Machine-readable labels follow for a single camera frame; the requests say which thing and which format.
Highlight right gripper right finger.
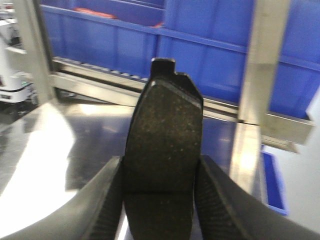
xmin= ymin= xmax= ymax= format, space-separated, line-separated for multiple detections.
xmin=194 ymin=155 xmax=320 ymax=240

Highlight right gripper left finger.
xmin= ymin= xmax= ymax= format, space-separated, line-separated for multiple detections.
xmin=4 ymin=156 xmax=123 ymax=240

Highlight steel rack frame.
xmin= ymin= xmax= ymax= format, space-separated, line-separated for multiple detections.
xmin=13 ymin=0 xmax=320 ymax=197

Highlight blue bin under table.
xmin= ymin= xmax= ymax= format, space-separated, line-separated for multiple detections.
xmin=262 ymin=151 xmax=289 ymax=216

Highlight grey brake pad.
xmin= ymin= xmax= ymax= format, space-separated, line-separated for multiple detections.
xmin=123 ymin=58 xmax=203 ymax=240

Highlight blue plastic bin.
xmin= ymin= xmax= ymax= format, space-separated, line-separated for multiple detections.
xmin=40 ymin=0 xmax=165 ymax=78
xmin=157 ymin=0 xmax=320 ymax=119

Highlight blue plastic bin left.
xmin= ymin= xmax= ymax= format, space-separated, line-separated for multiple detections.
xmin=40 ymin=0 xmax=165 ymax=78

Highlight white robot cart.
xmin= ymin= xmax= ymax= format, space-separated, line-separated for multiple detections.
xmin=0 ymin=0 xmax=38 ymax=105

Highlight blue plastic bin right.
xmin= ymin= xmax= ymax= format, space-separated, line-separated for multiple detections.
xmin=157 ymin=0 xmax=320 ymax=119

